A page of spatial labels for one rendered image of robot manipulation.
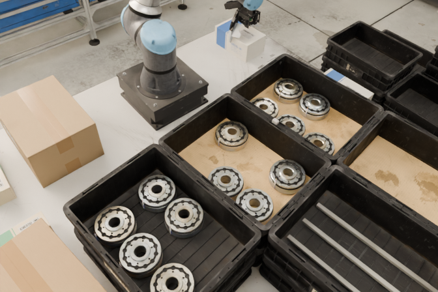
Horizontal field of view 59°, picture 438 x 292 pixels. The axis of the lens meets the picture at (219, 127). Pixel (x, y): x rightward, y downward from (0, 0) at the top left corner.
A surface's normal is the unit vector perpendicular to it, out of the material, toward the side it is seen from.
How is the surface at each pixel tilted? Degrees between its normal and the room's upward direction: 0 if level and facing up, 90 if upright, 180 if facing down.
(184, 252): 0
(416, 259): 0
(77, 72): 0
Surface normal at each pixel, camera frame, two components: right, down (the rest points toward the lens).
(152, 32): 0.14, -0.57
